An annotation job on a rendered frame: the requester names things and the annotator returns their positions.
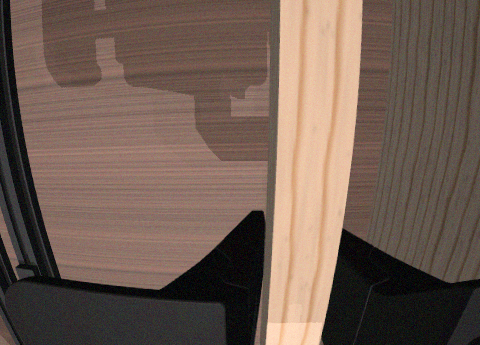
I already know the wooden maze board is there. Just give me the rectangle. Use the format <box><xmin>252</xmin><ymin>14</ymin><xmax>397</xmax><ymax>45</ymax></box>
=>
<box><xmin>260</xmin><ymin>0</ymin><xmax>480</xmax><ymax>345</ymax></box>

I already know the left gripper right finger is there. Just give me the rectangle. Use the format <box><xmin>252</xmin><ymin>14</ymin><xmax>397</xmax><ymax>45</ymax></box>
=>
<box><xmin>321</xmin><ymin>228</ymin><xmax>480</xmax><ymax>345</ymax></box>

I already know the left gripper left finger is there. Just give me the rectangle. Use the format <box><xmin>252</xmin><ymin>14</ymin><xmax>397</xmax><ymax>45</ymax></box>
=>
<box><xmin>5</xmin><ymin>210</ymin><xmax>266</xmax><ymax>345</ymax></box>

